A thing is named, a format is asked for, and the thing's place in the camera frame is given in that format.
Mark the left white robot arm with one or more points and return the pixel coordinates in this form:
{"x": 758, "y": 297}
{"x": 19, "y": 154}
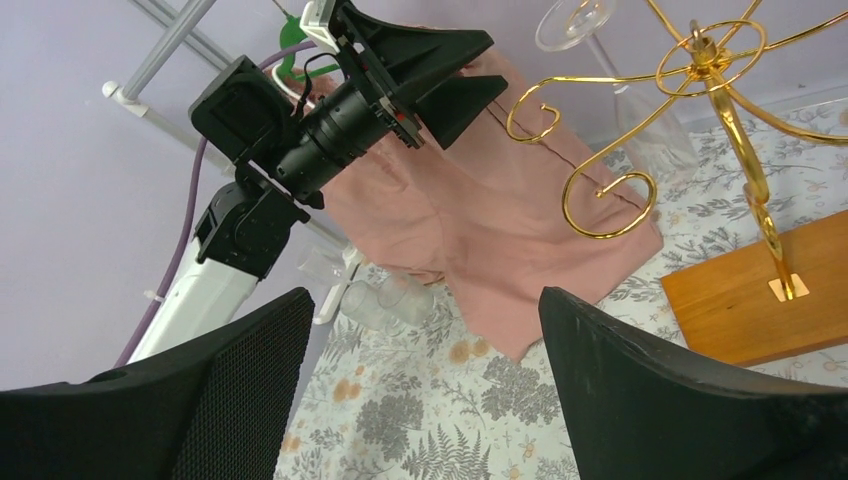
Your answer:
{"x": 282, "y": 158}

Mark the green clothes hanger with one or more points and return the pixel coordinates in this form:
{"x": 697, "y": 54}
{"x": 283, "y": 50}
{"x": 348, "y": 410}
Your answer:
{"x": 290, "y": 35}

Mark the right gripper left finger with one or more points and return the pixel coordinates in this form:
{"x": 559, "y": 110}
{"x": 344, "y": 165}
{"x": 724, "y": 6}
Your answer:
{"x": 215, "y": 407}

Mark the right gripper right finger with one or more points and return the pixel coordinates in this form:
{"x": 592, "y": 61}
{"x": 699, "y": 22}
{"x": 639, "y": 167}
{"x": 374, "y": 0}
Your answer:
{"x": 637, "y": 406}

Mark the pink shorts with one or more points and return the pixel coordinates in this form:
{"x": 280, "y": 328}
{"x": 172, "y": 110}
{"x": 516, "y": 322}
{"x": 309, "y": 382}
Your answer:
{"x": 497, "y": 220}

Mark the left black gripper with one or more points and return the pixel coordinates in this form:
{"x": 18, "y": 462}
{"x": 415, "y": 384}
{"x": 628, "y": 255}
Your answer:
{"x": 389, "y": 67}

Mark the wooden rack base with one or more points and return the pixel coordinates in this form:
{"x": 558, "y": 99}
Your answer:
{"x": 727, "y": 307}

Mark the gold wire glass rack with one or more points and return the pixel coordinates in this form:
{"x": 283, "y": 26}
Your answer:
{"x": 805, "y": 85}

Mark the ribbed clear wine glass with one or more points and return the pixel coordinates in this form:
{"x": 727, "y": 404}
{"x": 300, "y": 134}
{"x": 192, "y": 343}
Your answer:
{"x": 360, "y": 304}

